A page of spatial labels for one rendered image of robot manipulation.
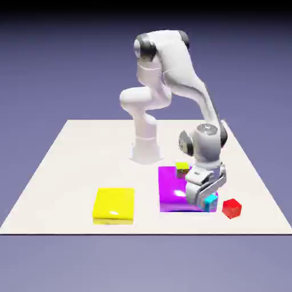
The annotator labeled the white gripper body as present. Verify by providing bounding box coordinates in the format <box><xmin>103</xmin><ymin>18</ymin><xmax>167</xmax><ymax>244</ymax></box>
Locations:
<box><xmin>185</xmin><ymin>170</ymin><xmax>227</xmax><ymax>206</ymax></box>

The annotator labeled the small red cube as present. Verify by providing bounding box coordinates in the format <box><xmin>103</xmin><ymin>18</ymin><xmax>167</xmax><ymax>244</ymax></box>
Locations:
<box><xmin>221</xmin><ymin>198</ymin><xmax>242</xmax><ymax>220</ymax></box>

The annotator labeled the large magenta box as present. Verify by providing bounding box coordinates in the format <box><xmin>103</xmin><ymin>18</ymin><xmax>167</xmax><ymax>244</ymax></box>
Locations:
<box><xmin>157</xmin><ymin>165</ymin><xmax>219</xmax><ymax>213</ymax></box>

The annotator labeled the small yellow cube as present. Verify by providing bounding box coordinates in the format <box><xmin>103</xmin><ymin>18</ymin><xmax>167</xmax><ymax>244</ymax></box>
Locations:
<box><xmin>175</xmin><ymin>161</ymin><xmax>190</xmax><ymax>179</ymax></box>

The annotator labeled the large yellow box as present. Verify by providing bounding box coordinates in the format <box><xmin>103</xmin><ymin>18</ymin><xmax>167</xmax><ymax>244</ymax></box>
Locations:
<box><xmin>92</xmin><ymin>187</ymin><xmax>135</xmax><ymax>226</ymax></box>

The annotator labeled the small cyan cube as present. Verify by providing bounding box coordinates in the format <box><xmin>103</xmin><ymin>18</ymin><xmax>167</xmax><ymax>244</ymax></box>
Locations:
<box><xmin>203</xmin><ymin>194</ymin><xmax>218</xmax><ymax>213</ymax></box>

